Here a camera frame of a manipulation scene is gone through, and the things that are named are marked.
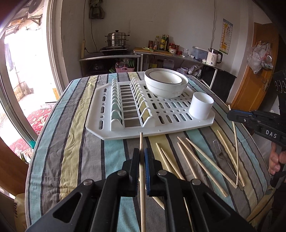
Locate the metal fork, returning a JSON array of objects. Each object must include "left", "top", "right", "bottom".
[{"left": 213, "top": 139, "right": 236, "bottom": 183}]

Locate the metal kitchen shelf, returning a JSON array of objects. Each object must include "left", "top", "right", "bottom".
[{"left": 79, "top": 51, "right": 223, "bottom": 88}]

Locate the person's right hand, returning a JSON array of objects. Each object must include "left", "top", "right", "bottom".
[{"left": 268, "top": 142, "right": 286, "bottom": 175}]

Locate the wooden door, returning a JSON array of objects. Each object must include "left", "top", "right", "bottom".
[{"left": 230, "top": 23, "right": 279, "bottom": 111}]

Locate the white cylindrical utensil cup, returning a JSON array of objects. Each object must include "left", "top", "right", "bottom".
[{"left": 189, "top": 92, "right": 214, "bottom": 120}]

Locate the striped tablecloth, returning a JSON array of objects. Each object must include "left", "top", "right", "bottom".
[{"left": 25, "top": 72, "right": 273, "bottom": 227}]

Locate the white electric kettle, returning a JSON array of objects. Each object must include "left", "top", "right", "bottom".
[{"left": 206, "top": 48, "right": 223, "bottom": 66}]

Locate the hanging plastic bag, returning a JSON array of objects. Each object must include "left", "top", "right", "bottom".
[{"left": 247, "top": 41, "right": 273, "bottom": 74}]

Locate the white plastic dish rack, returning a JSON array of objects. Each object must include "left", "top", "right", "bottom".
[{"left": 85, "top": 78, "right": 215, "bottom": 140}]

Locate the translucent plastic storage box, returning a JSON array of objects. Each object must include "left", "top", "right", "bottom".
[{"left": 191, "top": 46, "right": 208, "bottom": 61}]

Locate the large white ceramic bowl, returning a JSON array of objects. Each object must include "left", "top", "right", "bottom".
[{"left": 144, "top": 68, "right": 188, "bottom": 99}]

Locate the small white inner bowl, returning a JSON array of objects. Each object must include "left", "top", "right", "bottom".
[{"left": 149, "top": 70, "right": 182, "bottom": 85}]

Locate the giraffe height chart poster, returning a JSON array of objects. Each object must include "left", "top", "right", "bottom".
[{"left": 219, "top": 19, "right": 233, "bottom": 55}]

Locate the red lidded jar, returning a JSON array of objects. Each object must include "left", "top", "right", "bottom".
[{"left": 168, "top": 43, "right": 179, "bottom": 54}]

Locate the dark sauce bottle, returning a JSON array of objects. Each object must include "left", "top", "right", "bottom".
[{"left": 164, "top": 35, "right": 169, "bottom": 51}]

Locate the yellow oil bottle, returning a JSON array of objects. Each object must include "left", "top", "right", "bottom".
[{"left": 159, "top": 34, "right": 166, "bottom": 51}]

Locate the pink woven basket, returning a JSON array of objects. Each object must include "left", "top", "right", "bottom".
[{"left": 115, "top": 65, "right": 135, "bottom": 73}]

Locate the wooden cutting board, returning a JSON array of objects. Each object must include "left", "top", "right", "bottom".
[{"left": 133, "top": 47, "right": 172, "bottom": 57}]

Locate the induction cooker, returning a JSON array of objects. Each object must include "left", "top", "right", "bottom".
[{"left": 100, "top": 46, "right": 129, "bottom": 56}]

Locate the stainless steel steamer pot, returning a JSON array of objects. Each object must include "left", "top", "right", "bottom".
[{"left": 105, "top": 30, "right": 130, "bottom": 47}]

